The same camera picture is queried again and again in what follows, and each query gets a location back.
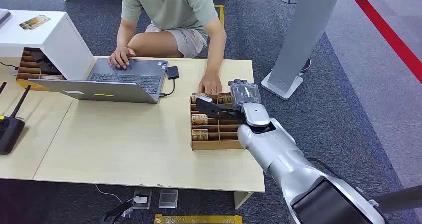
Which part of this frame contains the person's left hand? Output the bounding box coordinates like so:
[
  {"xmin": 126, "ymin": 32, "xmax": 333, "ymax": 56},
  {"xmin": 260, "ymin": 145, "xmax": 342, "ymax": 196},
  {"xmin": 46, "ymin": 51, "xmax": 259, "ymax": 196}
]
[{"xmin": 198, "ymin": 71, "xmax": 223, "ymax": 96}]

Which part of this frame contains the person's right hand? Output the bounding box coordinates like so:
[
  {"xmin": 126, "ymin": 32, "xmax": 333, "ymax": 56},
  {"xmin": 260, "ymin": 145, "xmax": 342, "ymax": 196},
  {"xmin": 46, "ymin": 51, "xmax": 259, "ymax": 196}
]
[{"xmin": 108, "ymin": 47, "xmax": 136, "ymax": 69}]

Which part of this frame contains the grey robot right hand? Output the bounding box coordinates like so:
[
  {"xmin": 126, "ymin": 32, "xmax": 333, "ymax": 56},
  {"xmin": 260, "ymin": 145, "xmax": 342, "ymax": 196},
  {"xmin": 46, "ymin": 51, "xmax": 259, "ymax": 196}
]
[{"xmin": 228, "ymin": 79, "xmax": 262, "ymax": 106}]

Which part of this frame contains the wooden card organizer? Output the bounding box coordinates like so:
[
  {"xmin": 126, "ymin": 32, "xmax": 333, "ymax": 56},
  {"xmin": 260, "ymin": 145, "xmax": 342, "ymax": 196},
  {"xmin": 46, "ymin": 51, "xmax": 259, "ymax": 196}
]
[{"xmin": 189, "ymin": 92, "xmax": 245, "ymax": 151}]

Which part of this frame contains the person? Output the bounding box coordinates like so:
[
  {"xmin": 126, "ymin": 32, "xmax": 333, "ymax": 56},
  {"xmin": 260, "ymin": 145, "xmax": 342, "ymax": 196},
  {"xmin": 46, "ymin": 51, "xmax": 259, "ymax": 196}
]
[{"xmin": 107, "ymin": 0, "xmax": 228, "ymax": 96}]

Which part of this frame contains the grey laptop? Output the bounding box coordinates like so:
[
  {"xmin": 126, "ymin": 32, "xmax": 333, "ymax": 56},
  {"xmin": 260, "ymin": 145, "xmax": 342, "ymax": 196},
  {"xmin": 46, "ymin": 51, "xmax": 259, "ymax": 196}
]
[{"xmin": 28, "ymin": 57, "xmax": 169, "ymax": 105}]

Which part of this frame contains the black usb adapter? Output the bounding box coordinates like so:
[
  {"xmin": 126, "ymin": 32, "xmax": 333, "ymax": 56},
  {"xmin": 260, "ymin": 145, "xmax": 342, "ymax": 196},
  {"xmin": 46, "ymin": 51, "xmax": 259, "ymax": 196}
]
[{"xmin": 166, "ymin": 66, "xmax": 180, "ymax": 80}]

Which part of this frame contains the white cabinet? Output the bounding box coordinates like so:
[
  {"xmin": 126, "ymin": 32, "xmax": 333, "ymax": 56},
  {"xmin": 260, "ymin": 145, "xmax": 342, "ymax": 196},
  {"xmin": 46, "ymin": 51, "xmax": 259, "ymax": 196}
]
[{"xmin": 0, "ymin": 10, "xmax": 95, "ymax": 81}]

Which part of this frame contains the yellow floor tape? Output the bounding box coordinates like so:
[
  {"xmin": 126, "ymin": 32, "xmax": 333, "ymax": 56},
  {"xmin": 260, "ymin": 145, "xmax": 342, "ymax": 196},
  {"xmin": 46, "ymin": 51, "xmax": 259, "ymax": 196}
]
[{"xmin": 214, "ymin": 5, "xmax": 225, "ymax": 28}]

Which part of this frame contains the grey kiosk stand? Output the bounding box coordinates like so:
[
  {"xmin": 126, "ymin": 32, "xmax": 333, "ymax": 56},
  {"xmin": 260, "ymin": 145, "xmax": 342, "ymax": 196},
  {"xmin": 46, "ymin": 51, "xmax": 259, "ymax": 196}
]
[{"xmin": 261, "ymin": 0, "xmax": 345, "ymax": 101}]

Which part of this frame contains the wooden drawer organizer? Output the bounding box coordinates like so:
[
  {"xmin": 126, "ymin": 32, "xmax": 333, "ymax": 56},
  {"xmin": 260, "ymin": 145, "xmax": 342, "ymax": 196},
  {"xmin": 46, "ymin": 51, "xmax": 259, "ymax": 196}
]
[{"xmin": 15, "ymin": 47, "xmax": 65, "ymax": 91}]

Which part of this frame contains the wooden table leg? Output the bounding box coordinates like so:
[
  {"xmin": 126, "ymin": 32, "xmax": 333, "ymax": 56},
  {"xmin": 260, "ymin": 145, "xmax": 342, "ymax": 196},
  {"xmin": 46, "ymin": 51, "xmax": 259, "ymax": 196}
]
[{"xmin": 234, "ymin": 191, "xmax": 254, "ymax": 210}]

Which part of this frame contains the grey floor box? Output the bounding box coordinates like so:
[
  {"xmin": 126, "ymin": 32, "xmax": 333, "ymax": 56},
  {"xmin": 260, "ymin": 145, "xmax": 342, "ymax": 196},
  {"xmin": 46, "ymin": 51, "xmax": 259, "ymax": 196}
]
[{"xmin": 158, "ymin": 189, "xmax": 179, "ymax": 209}]

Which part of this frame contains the grey flat device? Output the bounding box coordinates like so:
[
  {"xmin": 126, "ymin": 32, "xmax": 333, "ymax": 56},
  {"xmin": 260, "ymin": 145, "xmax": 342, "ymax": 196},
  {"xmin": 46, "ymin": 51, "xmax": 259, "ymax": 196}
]
[{"xmin": 0, "ymin": 8, "xmax": 12, "ymax": 27}]

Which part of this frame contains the black router with antennas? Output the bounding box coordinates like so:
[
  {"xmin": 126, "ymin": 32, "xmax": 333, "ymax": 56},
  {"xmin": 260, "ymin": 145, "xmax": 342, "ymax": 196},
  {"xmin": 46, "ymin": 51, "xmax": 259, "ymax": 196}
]
[{"xmin": 0, "ymin": 81, "xmax": 32, "ymax": 156}]

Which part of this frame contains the grey power socket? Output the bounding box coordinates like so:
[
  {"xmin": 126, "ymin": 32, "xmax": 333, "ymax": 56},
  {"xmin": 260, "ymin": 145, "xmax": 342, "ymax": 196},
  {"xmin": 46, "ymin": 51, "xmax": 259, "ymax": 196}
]
[{"xmin": 132, "ymin": 188, "xmax": 153, "ymax": 210}]

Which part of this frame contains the yellow printed strip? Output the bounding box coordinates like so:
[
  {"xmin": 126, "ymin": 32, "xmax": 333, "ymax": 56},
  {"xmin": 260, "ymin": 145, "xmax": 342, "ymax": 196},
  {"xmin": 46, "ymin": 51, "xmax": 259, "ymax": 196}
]
[{"xmin": 154, "ymin": 213, "xmax": 243, "ymax": 224}]

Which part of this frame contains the red floor tape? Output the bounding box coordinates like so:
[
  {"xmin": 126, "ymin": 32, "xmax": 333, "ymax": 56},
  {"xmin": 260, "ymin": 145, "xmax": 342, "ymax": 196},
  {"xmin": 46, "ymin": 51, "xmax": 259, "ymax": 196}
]
[{"xmin": 344, "ymin": 0, "xmax": 422, "ymax": 85}]

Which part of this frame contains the dark grey bar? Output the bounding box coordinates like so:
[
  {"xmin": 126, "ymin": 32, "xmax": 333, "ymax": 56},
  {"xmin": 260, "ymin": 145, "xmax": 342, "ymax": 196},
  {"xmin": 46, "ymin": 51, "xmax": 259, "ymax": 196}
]
[{"xmin": 374, "ymin": 184, "xmax": 422, "ymax": 214}]

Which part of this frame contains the black adapter cable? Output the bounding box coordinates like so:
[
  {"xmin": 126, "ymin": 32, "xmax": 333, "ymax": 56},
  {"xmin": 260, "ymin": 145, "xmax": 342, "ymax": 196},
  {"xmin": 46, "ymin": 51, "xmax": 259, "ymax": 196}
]
[{"xmin": 159, "ymin": 79, "xmax": 176, "ymax": 98}]

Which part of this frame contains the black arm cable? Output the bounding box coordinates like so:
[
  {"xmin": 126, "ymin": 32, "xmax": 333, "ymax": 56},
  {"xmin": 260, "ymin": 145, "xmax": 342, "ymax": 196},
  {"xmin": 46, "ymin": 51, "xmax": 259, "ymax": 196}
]
[{"xmin": 307, "ymin": 157, "xmax": 363, "ymax": 192}]

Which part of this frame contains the white cable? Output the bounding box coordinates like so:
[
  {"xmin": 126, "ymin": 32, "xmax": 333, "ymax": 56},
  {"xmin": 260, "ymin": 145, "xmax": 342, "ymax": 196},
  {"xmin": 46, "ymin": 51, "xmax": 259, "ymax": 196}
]
[{"xmin": 95, "ymin": 184, "xmax": 134, "ymax": 204}]

